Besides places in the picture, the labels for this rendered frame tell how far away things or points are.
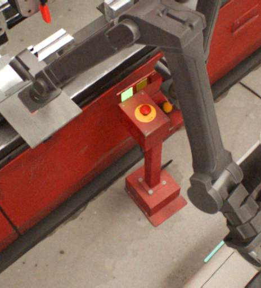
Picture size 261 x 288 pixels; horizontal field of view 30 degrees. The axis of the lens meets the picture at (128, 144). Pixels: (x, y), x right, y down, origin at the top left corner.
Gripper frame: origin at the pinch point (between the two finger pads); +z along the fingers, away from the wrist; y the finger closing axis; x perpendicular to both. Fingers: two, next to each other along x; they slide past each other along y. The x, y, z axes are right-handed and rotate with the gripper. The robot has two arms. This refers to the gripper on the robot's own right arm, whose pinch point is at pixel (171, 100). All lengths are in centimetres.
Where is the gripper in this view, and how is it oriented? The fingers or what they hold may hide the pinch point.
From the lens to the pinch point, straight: 166.5
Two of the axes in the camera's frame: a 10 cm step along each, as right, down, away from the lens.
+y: -5.8, -8.0, 1.4
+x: -8.0, 5.4, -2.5
